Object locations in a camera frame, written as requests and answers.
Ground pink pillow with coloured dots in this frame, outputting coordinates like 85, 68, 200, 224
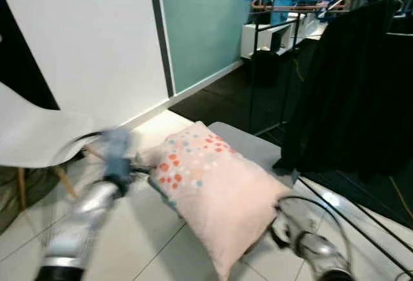
147, 121, 292, 281

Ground white plastic chair wooden legs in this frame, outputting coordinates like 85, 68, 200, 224
0, 82, 105, 212

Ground grey mattress pad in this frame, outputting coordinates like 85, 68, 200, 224
206, 121, 299, 173

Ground black hanging garment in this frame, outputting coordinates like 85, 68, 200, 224
273, 0, 413, 180

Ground black waste bin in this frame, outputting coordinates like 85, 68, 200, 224
250, 50, 281, 88

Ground black metal clothes rack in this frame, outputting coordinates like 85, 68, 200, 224
247, 0, 413, 136

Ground white low shelf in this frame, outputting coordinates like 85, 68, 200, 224
240, 11, 330, 59

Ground teal box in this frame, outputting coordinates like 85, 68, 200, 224
270, 0, 291, 26

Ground black door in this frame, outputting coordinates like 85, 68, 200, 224
0, 0, 60, 111

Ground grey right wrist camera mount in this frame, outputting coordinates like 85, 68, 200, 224
285, 209, 312, 246

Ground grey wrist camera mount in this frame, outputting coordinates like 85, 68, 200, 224
102, 126, 137, 186
285, 209, 312, 246

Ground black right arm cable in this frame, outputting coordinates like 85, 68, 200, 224
277, 194, 354, 256

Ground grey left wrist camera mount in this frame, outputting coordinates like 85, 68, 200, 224
102, 126, 137, 186

